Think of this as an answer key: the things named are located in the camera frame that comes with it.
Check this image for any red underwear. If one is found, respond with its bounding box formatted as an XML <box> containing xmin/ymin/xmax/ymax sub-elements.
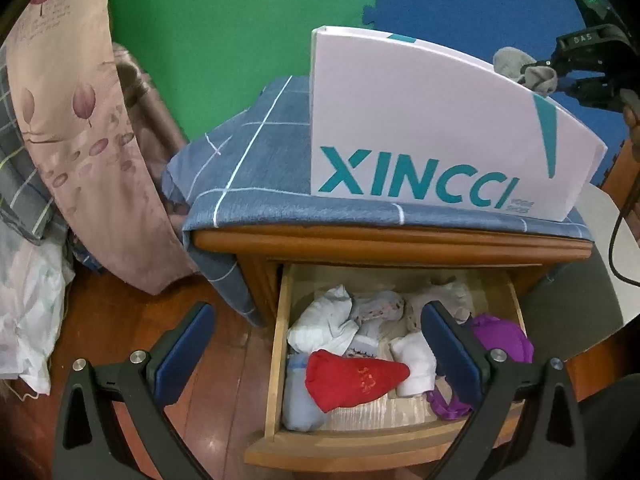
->
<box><xmin>305</xmin><ymin>349</ymin><xmax>412</xmax><ymax>414</ymax></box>

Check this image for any wooden drawer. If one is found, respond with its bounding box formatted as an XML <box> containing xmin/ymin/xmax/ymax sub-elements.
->
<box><xmin>243</xmin><ymin>262</ymin><xmax>531</xmax><ymax>467</ymax></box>

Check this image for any pale blue floral underwear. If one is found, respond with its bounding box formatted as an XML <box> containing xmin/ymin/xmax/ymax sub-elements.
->
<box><xmin>350</xmin><ymin>332</ymin><xmax>397</xmax><ymax>362</ymax></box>

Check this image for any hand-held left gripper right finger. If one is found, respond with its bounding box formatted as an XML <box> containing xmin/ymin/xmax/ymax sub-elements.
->
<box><xmin>420</xmin><ymin>300</ymin><xmax>587</xmax><ymax>480</ymax></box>

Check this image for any wooden nightstand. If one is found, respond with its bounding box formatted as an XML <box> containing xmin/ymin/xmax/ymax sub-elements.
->
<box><xmin>192</xmin><ymin>227</ymin><xmax>593</xmax><ymax>331</ymax></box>

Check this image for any white floral underwear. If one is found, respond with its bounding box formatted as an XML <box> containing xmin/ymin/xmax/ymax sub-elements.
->
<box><xmin>350</xmin><ymin>290</ymin><xmax>407</xmax><ymax>336</ymax></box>

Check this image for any grey sock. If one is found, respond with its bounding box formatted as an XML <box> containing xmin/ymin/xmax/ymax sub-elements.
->
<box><xmin>492</xmin><ymin>46</ymin><xmax>559</xmax><ymax>96</ymax></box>

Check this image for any grey plaid cloth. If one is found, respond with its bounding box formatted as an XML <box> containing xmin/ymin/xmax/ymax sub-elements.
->
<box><xmin>0</xmin><ymin>45</ymin><xmax>71</xmax><ymax>246</ymax></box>

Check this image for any purple underwear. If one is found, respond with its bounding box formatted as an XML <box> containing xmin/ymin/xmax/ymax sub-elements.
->
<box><xmin>427</xmin><ymin>312</ymin><xmax>535</xmax><ymax>421</ymax></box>

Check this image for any white shoe box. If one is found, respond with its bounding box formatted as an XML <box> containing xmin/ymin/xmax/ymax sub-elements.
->
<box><xmin>310</xmin><ymin>26</ymin><xmax>609</xmax><ymax>223</ymax></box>

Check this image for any brown satin cloth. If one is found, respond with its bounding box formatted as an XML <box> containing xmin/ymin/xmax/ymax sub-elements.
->
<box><xmin>112</xmin><ymin>42</ymin><xmax>192</xmax><ymax>211</ymax></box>

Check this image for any black cable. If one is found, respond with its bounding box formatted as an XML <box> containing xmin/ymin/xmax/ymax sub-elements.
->
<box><xmin>609</xmin><ymin>199</ymin><xmax>640</xmax><ymax>287</ymax></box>

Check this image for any person's right hand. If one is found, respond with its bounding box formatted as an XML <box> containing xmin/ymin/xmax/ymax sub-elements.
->
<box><xmin>621</xmin><ymin>88</ymin><xmax>640</xmax><ymax>146</ymax></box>

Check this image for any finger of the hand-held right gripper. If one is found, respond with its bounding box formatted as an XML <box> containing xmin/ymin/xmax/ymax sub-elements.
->
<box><xmin>520</xmin><ymin>57</ymin><xmax>567</xmax><ymax>79</ymax></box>
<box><xmin>547</xmin><ymin>77</ymin><xmax>582</xmax><ymax>99</ymax></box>

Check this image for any grey round stool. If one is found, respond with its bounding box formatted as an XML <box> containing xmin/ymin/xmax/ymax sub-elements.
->
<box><xmin>520</xmin><ymin>195</ymin><xmax>626</xmax><ymax>363</ymax></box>

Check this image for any light blue sock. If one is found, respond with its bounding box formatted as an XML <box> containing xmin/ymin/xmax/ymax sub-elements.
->
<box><xmin>281</xmin><ymin>352</ymin><xmax>326</xmax><ymax>433</ymax></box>

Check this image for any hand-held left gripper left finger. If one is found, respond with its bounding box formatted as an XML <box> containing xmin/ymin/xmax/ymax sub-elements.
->
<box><xmin>54</xmin><ymin>302</ymin><xmax>217</xmax><ymax>480</ymax></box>

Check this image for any blue foam mat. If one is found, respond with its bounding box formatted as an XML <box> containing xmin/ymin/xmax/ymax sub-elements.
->
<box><xmin>367</xmin><ymin>0</ymin><xmax>632</xmax><ymax>147</ymax></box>

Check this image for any white patterned cloth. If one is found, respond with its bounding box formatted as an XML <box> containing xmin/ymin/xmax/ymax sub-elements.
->
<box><xmin>0</xmin><ymin>220</ymin><xmax>76</xmax><ymax>396</ymax></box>

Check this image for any blue plaid cloth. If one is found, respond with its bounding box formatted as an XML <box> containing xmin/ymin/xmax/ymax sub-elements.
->
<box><xmin>161</xmin><ymin>75</ymin><xmax>596</xmax><ymax>328</ymax></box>

